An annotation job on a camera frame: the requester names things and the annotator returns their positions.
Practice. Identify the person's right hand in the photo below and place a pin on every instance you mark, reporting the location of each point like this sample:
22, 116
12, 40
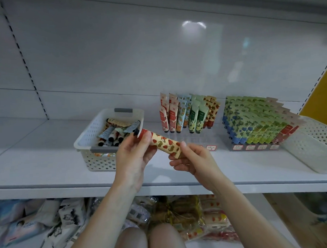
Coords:
200, 167

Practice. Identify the person's left hand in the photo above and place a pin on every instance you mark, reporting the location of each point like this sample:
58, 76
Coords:
131, 163

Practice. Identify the pile of pale hand cream tubes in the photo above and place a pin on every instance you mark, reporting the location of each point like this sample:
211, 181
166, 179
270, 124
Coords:
115, 133

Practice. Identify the white perforated plastic basket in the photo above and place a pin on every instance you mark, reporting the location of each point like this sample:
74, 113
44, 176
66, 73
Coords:
310, 148
92, 161

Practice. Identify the orange sunflower hand cream tube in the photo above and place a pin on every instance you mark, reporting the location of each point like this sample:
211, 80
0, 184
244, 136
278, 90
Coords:
167, 144

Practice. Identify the row of hand cream tubes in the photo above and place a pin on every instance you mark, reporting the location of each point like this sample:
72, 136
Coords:
255, 121

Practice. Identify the white metal shelf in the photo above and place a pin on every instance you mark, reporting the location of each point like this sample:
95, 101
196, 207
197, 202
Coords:
35, 171

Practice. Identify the person's left forearm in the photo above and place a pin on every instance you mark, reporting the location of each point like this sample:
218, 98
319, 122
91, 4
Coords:
100, 225

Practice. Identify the person's right forearm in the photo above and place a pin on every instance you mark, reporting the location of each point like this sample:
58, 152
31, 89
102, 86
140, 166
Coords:
251, 219

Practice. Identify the person's right leg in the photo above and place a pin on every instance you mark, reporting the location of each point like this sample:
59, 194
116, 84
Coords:
167, 239

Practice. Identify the person's leg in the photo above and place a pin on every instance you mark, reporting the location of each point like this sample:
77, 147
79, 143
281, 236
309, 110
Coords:
167, 239
131, 243

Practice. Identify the person's left leg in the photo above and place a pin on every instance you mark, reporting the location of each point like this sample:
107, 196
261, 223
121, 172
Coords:
131, 243

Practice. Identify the pile of snack packets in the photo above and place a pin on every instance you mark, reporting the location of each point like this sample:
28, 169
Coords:
178, 214

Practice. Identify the clear divider tray with labels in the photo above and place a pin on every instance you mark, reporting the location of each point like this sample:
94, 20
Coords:
250, 147

